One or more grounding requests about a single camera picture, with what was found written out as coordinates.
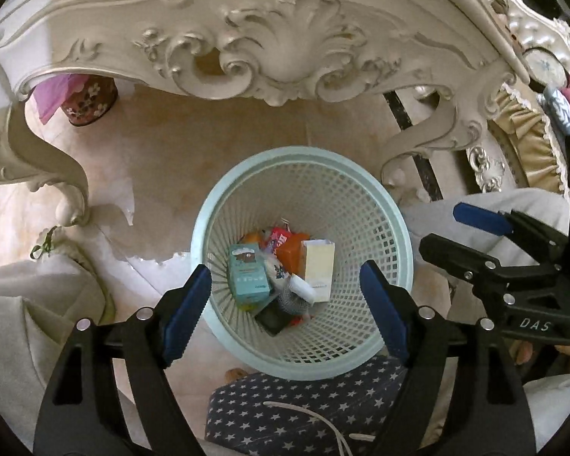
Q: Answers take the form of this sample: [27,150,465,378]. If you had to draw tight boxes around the cream tall box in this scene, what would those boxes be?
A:
[300,239,336,304]

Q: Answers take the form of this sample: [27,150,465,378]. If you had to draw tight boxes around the orange box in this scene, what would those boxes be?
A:
[276,232,312,276]

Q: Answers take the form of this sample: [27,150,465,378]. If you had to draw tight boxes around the blue white patterned cloth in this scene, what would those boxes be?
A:
[537,86,570,136]

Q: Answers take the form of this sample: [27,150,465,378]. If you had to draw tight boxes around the star patterned navy cushion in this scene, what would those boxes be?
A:
[204,355,409,456]

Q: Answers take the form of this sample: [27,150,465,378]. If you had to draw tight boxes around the ornate cream coffee table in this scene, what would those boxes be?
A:
[0,0,533,229]

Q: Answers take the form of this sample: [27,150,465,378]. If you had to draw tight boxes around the light green plastic waste basket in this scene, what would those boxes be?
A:
[190,146,415,382]

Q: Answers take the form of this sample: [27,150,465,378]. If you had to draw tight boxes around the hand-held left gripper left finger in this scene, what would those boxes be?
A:
[32,263,213,456]

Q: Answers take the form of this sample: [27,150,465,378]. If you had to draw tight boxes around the orange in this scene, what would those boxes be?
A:
[240,230,269,248]

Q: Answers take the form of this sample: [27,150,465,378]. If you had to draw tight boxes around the teal box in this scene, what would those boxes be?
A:
[226,243,274,309]

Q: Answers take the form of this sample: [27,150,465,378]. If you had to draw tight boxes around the person's left leg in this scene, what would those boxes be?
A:
[0,247,117,456]

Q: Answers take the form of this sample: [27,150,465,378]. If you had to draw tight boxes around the person's right hand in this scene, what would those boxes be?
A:
[514,339,570,366]

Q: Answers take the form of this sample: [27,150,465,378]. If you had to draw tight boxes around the round brown cushion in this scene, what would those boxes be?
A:
[522,47,570,89]

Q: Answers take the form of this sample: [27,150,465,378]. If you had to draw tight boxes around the red wrapper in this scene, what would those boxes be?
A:
[265,225,293,255]

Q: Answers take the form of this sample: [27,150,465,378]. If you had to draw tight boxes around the green ribbon bow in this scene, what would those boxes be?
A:
[31,227,59,260]

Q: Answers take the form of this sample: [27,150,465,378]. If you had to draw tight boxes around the white cord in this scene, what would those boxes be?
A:
[263,401,376,456]

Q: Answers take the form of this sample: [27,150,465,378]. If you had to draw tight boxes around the person's leg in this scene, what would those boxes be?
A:
[401,187,570,456]
[0,247,117,456]

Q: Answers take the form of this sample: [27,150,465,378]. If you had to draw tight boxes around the black box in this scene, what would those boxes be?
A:
[254,297,300,338]

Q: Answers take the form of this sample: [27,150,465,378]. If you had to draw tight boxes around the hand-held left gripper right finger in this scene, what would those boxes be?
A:
[359,260,535,456]

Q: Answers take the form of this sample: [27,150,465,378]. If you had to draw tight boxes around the beige fringed sofa cover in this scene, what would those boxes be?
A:
[487,83,570,195]

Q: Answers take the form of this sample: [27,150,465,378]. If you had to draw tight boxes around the ornate cream sofa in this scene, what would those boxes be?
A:
[465,0,570,195]

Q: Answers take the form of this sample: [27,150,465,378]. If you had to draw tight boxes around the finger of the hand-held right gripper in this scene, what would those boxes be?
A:
[453,203,568,252]
[418,233,523,309]

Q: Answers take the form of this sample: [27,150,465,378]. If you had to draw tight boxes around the red floral bin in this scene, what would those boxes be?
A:
[61,76,119,127]

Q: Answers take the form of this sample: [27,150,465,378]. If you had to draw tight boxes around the person's right leg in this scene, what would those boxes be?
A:
[401,187,570,456]

